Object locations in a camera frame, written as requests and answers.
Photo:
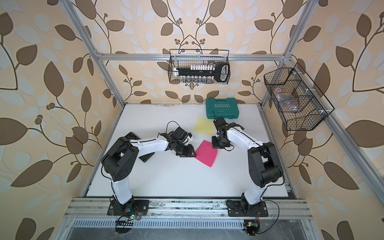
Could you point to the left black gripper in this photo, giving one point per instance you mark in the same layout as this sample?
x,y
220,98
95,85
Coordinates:
x,y
189,152

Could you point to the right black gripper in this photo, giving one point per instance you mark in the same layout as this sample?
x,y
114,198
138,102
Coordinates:
x,y
215,145

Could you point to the pink square paper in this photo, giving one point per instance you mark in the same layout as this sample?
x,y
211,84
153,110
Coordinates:
x,y
206,154

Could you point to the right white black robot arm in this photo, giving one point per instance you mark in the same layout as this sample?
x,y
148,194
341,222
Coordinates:
x,y
264,165

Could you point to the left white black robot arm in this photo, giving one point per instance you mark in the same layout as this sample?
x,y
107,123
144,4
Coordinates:
x,y
119,160

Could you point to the yellow square paper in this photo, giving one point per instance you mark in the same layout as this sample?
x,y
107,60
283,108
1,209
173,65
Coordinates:
x,y
204,126

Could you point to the green tool case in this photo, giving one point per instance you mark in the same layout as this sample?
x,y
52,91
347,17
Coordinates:
x,y
226,108

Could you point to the black flat tray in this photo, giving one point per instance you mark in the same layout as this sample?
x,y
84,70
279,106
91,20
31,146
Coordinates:
x,y
144,158

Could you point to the black socket holder tool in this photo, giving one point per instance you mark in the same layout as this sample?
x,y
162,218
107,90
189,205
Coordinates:
x,y
215,72

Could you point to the plastic bag in basket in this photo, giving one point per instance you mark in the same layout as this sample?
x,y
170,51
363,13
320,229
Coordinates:
x,y
287,102

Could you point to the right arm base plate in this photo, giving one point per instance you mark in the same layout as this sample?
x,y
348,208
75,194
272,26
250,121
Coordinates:
x,y
242,209

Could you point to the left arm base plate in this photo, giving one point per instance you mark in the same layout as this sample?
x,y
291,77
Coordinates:
x,y
131,208

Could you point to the black wire basket back wall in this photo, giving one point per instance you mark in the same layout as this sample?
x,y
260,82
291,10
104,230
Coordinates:
x,y
187,57

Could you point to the black wire basket wall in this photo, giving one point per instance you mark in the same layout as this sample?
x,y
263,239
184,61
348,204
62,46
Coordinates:
x,y
314,105
187,57

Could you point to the black wire basket right wall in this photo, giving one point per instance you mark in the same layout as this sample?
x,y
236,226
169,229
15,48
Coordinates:
x,y
314,105

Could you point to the aluminium front rail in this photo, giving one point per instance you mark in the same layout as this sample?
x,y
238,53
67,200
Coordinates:
x,y
187,209

